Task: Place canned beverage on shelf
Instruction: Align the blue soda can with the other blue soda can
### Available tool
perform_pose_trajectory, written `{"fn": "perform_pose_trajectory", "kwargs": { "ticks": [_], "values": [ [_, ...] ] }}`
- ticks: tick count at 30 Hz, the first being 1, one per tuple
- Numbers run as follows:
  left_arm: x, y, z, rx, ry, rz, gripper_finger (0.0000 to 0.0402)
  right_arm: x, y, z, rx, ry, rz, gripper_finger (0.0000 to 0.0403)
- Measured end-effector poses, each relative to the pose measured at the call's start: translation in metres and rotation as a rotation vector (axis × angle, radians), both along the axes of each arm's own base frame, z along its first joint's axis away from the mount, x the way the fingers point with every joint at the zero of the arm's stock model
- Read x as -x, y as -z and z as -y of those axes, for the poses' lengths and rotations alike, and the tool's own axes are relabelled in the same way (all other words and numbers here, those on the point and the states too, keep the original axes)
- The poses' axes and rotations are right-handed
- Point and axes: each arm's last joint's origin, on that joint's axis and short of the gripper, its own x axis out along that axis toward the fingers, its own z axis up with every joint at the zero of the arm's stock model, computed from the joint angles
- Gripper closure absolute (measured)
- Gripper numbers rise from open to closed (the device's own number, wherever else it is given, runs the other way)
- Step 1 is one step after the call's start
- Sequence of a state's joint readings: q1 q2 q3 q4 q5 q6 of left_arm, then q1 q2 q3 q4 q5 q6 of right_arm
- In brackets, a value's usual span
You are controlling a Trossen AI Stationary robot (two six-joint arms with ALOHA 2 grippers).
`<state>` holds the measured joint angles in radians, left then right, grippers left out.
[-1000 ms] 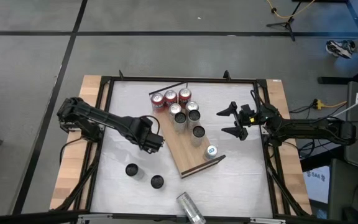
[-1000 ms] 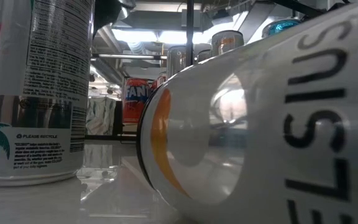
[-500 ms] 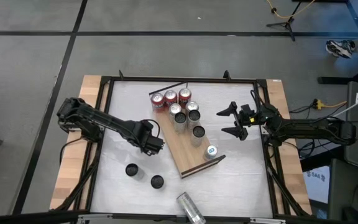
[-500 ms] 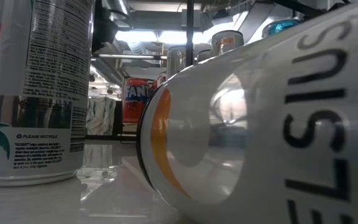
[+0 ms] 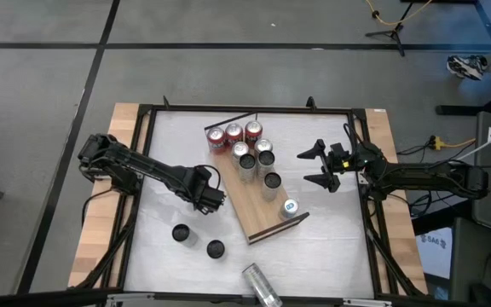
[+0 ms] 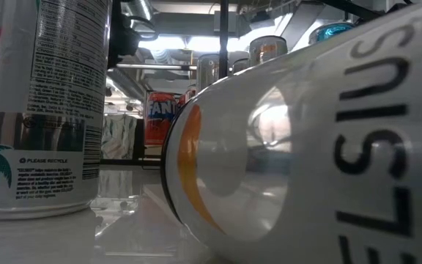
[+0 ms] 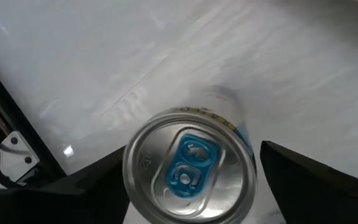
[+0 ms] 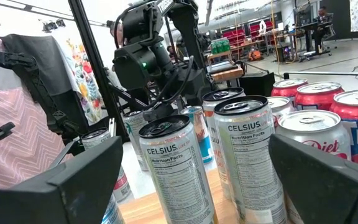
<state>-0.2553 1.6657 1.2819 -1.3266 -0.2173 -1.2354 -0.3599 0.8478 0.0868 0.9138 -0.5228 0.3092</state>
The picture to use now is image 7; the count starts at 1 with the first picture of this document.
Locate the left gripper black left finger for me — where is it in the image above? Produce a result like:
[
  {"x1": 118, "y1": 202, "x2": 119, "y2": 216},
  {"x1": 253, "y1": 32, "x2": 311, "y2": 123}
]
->
[{"x1": 0, "y1": 146, "x2": 130, "y2": 224}]

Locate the silver corner bracket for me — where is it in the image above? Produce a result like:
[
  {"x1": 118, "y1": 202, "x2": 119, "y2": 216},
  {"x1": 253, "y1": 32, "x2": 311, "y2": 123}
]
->
[{"x1": 0, "y1": 130, "x2": 40, "y2": 184}]

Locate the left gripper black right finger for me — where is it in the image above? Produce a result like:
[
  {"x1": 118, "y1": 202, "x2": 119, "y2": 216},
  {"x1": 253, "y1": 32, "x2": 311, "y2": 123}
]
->
[{"x1": 259, "y1": 140, "x2": 358, "y2": 224}]

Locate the blue silver Red Bull can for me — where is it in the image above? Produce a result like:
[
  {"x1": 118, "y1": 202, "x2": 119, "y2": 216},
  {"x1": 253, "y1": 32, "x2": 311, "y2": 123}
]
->
[{"x1": 122, "y1": 85, "x2": 258, "y2": 224}]

